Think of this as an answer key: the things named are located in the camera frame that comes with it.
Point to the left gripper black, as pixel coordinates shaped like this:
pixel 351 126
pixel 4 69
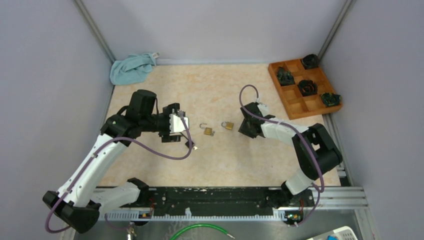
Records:
pixel 166 137

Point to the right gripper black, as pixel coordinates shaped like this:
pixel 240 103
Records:
pixel 243 130

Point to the brass padlock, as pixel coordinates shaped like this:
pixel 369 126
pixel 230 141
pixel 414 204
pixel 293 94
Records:
pixel 207 130
pixel 227 125

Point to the black cable lock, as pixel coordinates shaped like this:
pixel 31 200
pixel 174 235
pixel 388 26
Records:
pixel 191 145

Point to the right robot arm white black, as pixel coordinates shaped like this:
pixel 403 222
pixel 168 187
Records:
pixel 315 149

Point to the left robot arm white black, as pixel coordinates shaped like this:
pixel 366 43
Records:
pixel 76 202

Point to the wooden compartment tray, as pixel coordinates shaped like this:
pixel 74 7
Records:
pixel 296 105

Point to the light blue cloth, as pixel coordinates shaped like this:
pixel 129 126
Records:
pixel 134 69

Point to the dark rosette upper left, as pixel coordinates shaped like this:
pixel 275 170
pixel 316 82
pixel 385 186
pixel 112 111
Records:
pixel 284 77

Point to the dark rosette centre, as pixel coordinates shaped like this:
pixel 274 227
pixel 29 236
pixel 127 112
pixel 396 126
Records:
pixel 307 88

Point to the dark rosette right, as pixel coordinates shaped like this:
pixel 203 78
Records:
pixel 330 99

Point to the dark rosette top corner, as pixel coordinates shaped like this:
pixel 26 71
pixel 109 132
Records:
pixel 310 61

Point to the white basket corner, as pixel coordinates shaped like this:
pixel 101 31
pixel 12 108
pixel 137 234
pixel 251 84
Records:
pixel 341 233

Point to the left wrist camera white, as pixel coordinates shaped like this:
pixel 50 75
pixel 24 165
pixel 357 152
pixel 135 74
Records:
pixel 178 124

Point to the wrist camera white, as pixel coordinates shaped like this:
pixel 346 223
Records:
pixel 263 108
pixel 178 124

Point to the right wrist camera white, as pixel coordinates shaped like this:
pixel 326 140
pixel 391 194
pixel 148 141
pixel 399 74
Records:
pixel 263 108

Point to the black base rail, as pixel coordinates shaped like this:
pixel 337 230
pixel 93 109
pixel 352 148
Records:
pixel 220 201

